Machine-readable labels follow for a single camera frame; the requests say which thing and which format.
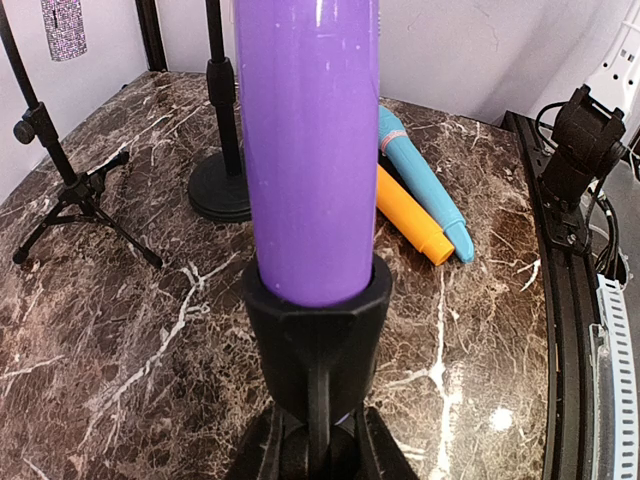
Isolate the blue toy microphone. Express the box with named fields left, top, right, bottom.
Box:
left=378, top=105, right=475, bottom=264

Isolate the orange toy microphone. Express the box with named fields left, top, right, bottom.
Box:
left=377, top=165, right=454, bottom=266

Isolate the black tripod mic stand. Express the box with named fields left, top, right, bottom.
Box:
left=1, top=9, right=163, bottom=269

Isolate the black right corner post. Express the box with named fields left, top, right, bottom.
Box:
left=135, top=0, right=167, bottom=72

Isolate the white slotted cable duct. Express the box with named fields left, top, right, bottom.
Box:
left=597, top=274, right=639, bottom=479

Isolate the silver glitter microphone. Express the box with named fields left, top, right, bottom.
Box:
left=41, top=0, right=87, bottom=62

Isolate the purple toy microphone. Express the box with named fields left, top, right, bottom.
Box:
left=234, top=1, right=379, bottom=307

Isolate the black round-base purple mic stand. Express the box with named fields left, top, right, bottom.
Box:
left=242, top=256, right=392, bottom=479

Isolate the black round-base pink mic stand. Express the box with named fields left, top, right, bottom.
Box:
left=188, top=0, right=251, bottom=223

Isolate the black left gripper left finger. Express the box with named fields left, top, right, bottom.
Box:
left=225, top=407, right=284, bottom=480

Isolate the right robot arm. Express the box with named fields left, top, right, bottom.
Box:
left=535, top=1, right=639, bottom=211

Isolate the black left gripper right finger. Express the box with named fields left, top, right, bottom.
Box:
left=355, top=407, right=418, bottom=480

